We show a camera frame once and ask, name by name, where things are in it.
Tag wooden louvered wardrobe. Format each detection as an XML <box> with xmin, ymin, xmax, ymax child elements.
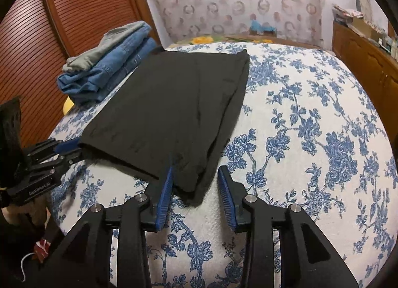
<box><xmin>0</xmin><ymin>0</ymin><xmax>162</xmax><ymax>158</ymax></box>

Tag open cardboard box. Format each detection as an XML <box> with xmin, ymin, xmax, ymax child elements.
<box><xmin>351</xmin><ymin>16</ymin><xmax>381</xmax><ymax>38</ymax></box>

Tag white cable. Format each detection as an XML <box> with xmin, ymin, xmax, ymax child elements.
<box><xmin>20</xmin><ymin>252</ymin><xmax>35</xmax><ymax>282</ymax></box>

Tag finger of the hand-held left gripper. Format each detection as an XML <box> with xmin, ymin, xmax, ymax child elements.
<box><xmin>26</xmin><ymin>138</ymin><xmax>82</xmax><ymax>160</ymax></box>
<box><xmin>29</xmin><ymin>150</ymin><xmax>88</xmax><ymax>180</ymax></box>

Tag wooden sideboard cabinet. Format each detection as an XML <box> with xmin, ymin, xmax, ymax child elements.
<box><xmin>331</xmin><ymin>21</ymin><xmax>398</xmax><ymax>96</ymax></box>

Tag blue floral white sheet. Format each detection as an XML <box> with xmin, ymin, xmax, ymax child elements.
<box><xmin>47</xmin><ymin>41</ymin><xmax>398</xmax><ymax>288</ymax></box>

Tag red patterned item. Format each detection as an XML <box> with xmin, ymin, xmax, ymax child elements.
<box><xmin>35</xmin><ymin>238</ymin><xmax>51</xmax><ymax>262</ymax></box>

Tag colourful floral blanket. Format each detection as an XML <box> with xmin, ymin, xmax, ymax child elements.
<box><xmin>174</xmin><ymin>35</ymin><xmax>324</xmax><ymax>49</ymax></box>

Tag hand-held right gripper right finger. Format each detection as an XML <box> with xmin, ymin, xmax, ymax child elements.
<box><xmin>217</xmin><ymin>165</ymin><xmax>359</xmax><ymax>288</ymax></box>

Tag floral cloth stack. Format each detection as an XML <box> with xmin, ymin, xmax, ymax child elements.
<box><xmin>333</xmin><ymin>4</ymin><xmax>364</xmax><ymax>24</ymax></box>

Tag folded grey pants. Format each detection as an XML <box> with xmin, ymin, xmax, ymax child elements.
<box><xmin>62</xmin><ymin>21</ymin><xmax>147</xmax><ymax>73</ymax></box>

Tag black pants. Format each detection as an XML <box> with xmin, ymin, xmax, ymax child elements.
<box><xmin>78</xmin><ymin>46</ymin><xmax>250</xmax><ymax>208</ymax></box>

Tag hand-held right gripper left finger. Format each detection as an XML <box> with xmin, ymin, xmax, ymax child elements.
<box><xmin>40</xmin><ymin>165</ymin><xmax>174</xmax><ymax>288</ymax></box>

